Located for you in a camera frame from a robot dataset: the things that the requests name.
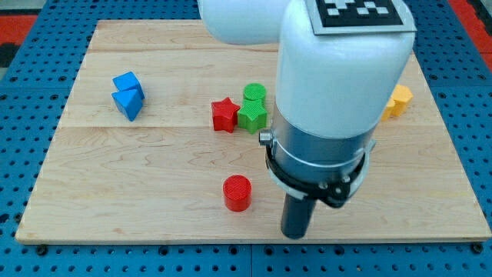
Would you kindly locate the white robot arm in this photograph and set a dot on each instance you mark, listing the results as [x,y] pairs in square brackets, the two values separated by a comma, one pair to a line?
[338,63]

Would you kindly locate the fiducial marker tag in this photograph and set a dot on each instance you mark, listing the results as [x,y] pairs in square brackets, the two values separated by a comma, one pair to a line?
[342,17]

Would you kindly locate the red star block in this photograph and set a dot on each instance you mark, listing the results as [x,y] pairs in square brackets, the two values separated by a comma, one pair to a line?
[224,115]

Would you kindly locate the blue triangle block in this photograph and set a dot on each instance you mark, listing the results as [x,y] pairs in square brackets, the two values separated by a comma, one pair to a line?
[128,102]

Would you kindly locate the yellow block behind arm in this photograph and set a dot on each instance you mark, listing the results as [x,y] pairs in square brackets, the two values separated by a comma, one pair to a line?
[389,107]

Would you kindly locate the yellow hexagon block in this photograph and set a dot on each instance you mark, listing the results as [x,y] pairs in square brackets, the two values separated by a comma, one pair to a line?
[402,96]

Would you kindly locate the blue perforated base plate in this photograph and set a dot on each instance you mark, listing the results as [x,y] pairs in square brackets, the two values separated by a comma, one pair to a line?
[36,87]

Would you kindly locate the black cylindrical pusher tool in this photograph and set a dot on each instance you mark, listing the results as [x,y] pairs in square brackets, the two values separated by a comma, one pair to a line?
[296,216]

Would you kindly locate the blue cube block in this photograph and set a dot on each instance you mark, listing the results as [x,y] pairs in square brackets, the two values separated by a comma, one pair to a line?
[128,81]

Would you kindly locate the green star block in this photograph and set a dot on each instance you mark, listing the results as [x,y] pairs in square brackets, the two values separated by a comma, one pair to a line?
[252,116]

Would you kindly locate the red cylinder block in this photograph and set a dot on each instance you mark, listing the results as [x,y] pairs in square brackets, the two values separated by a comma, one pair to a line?
[237,191]

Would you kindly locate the green circle block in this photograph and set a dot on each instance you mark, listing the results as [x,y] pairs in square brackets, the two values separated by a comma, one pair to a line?
[255,91]

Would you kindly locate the wooden board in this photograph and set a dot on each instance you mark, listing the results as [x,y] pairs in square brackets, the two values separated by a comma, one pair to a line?
[158,180]

